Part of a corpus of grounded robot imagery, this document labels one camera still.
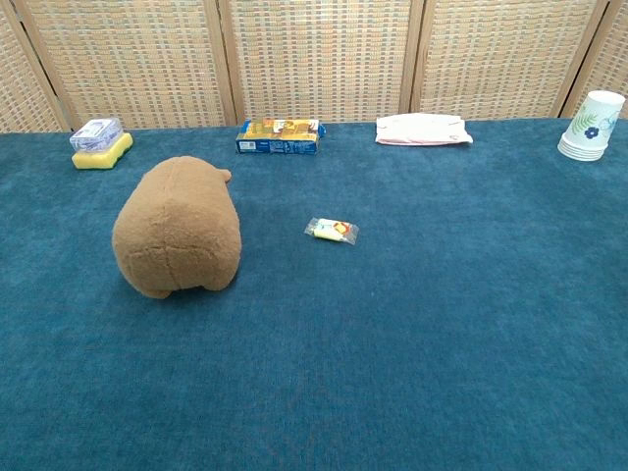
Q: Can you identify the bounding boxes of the brown plush toy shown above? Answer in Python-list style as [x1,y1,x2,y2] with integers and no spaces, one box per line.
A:
[111,156,243,300]

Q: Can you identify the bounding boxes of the small wrapped candy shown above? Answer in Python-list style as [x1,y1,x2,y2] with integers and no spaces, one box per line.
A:
[303,216,360,246]

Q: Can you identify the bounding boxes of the blue table cloth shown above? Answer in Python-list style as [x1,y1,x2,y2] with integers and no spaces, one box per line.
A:
[0,116,628,471]

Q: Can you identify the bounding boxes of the blue and yellow snack box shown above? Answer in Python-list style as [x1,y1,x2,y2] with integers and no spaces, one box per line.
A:
[235,117,326,157]

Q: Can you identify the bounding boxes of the white pink folded cloth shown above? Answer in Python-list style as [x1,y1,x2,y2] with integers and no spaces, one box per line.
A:
[375,112,475,147]

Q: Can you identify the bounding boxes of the woven folding screen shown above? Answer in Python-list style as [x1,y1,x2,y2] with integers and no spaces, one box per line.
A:
[0,0,628,134]

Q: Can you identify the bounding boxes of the yellow sponge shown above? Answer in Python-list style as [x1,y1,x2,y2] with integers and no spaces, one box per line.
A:
[71,131,134,171]

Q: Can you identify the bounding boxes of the clear plastic box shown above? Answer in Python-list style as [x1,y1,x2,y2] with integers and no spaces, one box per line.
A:
[69,117,124,152]

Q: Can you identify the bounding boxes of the stack of floral paper cups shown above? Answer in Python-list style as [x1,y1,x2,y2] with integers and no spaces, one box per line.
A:
[556,89,627,162]

